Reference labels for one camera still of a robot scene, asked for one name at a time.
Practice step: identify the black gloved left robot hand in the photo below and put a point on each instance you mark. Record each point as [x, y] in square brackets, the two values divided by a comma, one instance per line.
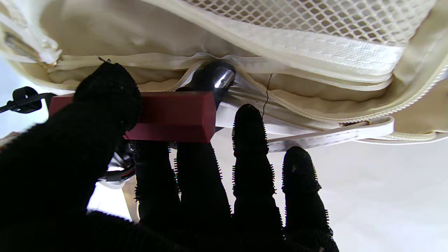
[70, 168]

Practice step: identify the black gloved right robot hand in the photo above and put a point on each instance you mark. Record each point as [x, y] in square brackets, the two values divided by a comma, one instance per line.
[210, 78]

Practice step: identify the red lipstick tube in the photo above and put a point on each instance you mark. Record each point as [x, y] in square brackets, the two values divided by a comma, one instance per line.
[175, 115]

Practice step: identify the cream white cosmetics bag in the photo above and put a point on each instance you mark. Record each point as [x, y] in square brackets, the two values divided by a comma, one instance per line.
[280, 45]

